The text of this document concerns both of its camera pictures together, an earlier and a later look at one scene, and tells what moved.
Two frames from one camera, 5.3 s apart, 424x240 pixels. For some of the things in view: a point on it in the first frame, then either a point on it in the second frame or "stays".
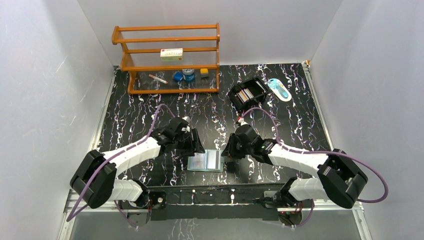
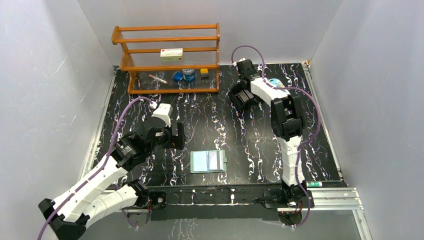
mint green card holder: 211,160 stays
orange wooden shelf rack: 170,58 stays
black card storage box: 250,92 stays
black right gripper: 229,151 → 253,68
